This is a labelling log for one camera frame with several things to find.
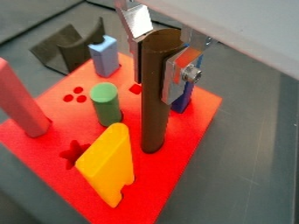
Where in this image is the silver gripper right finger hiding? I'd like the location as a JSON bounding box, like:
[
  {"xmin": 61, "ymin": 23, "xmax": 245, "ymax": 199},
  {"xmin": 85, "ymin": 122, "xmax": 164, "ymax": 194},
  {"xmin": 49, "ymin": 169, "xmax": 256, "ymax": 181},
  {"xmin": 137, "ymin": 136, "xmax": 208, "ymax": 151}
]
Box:
[{"xmin": 161, "ymin": 25, "xmax": 216, "ymax": 105}]

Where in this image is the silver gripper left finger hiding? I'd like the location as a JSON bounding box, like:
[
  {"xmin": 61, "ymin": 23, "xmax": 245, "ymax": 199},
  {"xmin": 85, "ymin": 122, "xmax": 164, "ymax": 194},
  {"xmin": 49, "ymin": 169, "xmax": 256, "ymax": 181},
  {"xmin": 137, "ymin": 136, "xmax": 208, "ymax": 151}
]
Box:
[{"xmin": 113, "ymin": 0, "xmax": 153, "ymax": 83}]

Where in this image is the brown oval peg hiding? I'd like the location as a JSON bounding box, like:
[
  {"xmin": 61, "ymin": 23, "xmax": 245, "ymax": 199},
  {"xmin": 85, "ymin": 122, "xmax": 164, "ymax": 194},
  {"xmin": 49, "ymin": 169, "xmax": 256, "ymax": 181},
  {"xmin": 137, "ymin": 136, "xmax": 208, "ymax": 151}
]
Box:
[{"xmin": 141, "ymin": 28, "xmax": 183, "ymax": 153}]

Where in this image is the red peg board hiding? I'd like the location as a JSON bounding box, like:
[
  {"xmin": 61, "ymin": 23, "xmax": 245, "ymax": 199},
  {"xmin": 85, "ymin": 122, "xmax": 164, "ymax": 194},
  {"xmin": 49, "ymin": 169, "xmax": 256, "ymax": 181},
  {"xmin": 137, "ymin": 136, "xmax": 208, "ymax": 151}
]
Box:
[{"xmin": 0, "ymin": 54, "xmax": 221, "ymax": 224}]

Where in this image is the dark blue peg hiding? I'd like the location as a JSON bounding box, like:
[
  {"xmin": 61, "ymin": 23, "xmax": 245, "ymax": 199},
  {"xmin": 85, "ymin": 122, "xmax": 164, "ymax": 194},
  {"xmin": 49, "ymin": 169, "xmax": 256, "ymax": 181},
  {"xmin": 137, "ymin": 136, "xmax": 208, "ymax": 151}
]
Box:
[{"xmin": 169, "ymin": 54, "xmax": 204, "ymax": 115}]

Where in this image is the light blue square peg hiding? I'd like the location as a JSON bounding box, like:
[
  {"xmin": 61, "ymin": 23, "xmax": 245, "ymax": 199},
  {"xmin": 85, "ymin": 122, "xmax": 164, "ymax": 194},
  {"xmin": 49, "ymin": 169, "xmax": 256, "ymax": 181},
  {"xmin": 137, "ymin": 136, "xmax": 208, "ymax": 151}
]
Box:
[{"xmin": 88, "ymin": 35, "xmax": 120, "ymax": 78}]

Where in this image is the green round peg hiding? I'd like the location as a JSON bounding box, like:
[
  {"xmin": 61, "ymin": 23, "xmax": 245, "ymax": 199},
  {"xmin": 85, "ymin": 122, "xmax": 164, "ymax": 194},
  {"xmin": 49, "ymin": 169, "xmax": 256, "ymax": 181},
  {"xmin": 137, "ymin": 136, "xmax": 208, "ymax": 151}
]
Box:
[{"xmin": 89, "ymin": 82, "xmax": 122, "ymax": 127}]

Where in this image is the yellow notched peg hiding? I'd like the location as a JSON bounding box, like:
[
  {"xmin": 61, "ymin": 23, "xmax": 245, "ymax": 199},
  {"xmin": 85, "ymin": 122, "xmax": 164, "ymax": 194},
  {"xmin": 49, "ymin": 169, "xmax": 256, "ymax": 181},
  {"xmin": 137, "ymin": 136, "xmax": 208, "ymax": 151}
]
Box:
[{"xmin": 74, "ymin": 122, "xmax": 134, "ymax": 207}]

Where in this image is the pink hexagonal peg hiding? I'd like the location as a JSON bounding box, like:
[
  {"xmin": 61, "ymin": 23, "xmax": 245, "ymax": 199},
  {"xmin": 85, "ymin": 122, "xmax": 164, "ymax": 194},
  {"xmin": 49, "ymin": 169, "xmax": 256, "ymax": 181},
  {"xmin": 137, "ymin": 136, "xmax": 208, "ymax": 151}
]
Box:
[{"xmin": 0, "ymin": 58, "xmax": 50, "ymax": 137}]

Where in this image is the black angled bracket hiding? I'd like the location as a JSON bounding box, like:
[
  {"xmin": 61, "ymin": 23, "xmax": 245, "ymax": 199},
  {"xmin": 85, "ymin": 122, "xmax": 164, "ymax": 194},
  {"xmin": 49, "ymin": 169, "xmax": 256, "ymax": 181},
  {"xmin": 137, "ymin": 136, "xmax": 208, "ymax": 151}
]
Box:
[{"xmin": 30, "ymin": 18, "xmax": 105, "ymax": 75}]

